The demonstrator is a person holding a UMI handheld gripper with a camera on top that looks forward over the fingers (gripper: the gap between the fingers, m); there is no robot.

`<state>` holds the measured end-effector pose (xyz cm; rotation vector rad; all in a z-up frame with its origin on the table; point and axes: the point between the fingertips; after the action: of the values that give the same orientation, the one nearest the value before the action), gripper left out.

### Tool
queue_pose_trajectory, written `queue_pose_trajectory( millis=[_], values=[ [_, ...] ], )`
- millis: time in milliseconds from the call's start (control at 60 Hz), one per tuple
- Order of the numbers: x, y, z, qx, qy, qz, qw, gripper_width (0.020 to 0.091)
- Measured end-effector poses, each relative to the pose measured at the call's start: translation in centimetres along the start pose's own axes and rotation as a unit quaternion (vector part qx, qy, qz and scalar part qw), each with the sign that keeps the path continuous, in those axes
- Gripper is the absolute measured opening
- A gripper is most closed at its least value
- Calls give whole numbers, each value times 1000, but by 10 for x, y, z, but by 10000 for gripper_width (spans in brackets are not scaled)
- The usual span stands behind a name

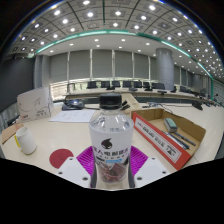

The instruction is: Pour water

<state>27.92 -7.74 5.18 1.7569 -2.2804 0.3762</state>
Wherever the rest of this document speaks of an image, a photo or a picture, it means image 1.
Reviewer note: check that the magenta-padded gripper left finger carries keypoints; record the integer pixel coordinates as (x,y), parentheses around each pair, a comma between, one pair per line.
(85,160)

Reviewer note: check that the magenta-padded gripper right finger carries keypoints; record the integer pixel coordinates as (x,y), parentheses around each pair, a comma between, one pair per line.
(138,160)

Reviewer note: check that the clear water bottle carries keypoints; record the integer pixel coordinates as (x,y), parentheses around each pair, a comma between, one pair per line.
(111,133)

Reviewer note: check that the flat round red coaster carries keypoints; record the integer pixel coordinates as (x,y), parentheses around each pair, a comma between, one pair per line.
(60,158)

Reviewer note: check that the open red and brown box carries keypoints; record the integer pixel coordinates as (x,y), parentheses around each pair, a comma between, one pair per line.
(156,136)

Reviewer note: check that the grey marker pen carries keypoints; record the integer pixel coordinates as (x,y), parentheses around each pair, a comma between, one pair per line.
(177,140)

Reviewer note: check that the white paper sheet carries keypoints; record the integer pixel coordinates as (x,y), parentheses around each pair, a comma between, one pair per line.
(71,116)

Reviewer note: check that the teal and grey eraser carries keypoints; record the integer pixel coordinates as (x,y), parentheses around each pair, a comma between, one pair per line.
(170,124)

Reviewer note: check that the black marker pen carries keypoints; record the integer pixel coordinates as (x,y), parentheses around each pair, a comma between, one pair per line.
(185,139)

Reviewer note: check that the black tool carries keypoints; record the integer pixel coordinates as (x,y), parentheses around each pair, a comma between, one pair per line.
(125,106)

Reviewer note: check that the black desk phone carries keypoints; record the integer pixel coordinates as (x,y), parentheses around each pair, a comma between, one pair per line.
(72,105)

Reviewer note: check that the small open white box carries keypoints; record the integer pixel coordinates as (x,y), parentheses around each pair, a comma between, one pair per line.
(134,100)

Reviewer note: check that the large white cardboard box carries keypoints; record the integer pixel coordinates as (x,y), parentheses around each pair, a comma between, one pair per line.
(35,105)

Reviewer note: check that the round ceiling lights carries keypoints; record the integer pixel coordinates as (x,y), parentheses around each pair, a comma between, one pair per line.
(118,13)

